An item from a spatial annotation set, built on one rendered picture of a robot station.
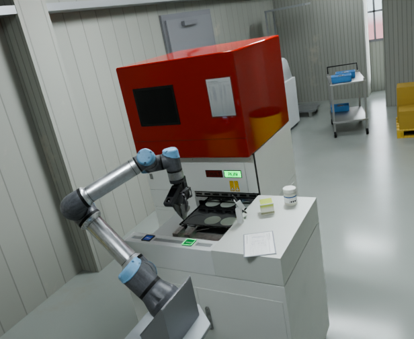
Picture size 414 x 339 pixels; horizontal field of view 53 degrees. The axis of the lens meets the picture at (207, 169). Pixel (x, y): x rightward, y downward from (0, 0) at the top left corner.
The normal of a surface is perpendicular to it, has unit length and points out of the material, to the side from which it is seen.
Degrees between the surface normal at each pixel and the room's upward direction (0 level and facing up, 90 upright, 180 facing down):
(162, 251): 90
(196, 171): 90
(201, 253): 90
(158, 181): 90
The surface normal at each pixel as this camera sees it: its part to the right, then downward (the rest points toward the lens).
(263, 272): -0.47, 0.37
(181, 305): 0.87, 0.00
